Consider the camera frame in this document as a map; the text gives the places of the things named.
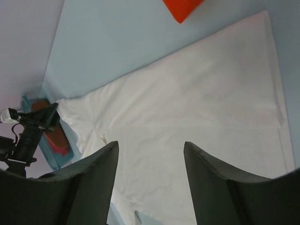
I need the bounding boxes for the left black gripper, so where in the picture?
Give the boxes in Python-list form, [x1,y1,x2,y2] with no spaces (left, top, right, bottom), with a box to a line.
[0,103,59,176]

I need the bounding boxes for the red t shirt in basket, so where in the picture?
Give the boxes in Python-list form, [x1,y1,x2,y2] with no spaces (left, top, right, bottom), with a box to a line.
[31,99,70,157]

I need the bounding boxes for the folded orange t shirt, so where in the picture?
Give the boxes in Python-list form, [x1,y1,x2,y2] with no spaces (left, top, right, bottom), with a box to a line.
[163,0,204,23]

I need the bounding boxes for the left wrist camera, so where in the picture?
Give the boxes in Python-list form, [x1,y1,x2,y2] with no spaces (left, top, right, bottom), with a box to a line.
[0,108,19,123]

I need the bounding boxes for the teal plastic basket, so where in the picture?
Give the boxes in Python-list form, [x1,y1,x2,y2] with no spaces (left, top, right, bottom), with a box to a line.
[21,94,74,170]

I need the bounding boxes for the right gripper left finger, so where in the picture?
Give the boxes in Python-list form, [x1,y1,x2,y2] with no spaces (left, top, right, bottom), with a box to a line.
[0,141,119,225]

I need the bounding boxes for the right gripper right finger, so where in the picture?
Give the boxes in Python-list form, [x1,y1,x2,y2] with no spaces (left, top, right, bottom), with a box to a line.
[184,142,300,225]

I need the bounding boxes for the white printed t shirt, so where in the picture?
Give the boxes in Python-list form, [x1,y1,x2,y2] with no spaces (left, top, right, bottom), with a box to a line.
[58,11,295,225]

